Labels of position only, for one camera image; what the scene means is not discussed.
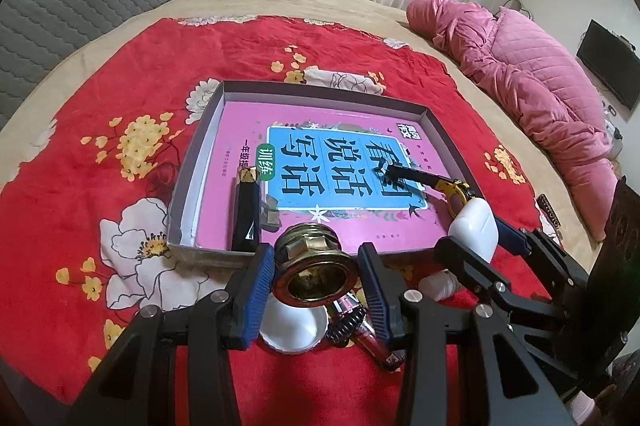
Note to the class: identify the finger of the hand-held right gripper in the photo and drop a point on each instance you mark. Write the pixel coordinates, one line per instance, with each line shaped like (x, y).
(460, 261)
(510, 233)

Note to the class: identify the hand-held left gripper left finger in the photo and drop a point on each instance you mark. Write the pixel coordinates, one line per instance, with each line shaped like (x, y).
(250, 301)

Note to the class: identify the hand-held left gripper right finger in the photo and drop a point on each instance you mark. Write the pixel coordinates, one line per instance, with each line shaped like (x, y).
(380, 301)

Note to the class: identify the white pill bottle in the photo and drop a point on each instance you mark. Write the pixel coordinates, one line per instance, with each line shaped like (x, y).
(440, 288)

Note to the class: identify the white earbuds case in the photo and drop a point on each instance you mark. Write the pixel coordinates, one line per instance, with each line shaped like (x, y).
(475, 221)

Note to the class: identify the red lighter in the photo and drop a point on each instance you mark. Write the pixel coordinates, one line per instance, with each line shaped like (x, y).
(372, 341)

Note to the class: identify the black hair clip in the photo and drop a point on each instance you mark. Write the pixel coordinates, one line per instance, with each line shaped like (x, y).
(345, 328)

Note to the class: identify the white plastic cap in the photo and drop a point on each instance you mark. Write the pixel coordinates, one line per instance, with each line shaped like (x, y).
(295, 326)

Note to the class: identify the brass pipe fitting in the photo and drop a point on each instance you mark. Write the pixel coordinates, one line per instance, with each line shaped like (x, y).
(295, 251)

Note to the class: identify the black case with gold top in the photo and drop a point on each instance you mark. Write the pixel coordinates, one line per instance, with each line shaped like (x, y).
(245, 221)

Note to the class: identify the grey cardboard tray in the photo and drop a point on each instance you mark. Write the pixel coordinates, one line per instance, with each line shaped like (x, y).
(200, 146)

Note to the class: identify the pink quilted jacket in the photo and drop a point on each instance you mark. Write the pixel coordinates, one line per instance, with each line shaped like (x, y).
(525, 71)

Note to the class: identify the pink book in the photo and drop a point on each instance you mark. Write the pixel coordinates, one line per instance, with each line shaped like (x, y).
(240, 126)

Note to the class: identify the black television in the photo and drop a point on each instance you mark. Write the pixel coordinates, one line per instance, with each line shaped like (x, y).
(607, 61)

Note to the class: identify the red floral blanket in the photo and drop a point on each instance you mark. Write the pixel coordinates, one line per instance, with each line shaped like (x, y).
(75, 131)

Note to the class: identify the beige bedsheet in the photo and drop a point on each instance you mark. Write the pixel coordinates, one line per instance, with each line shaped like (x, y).
(350, 3)

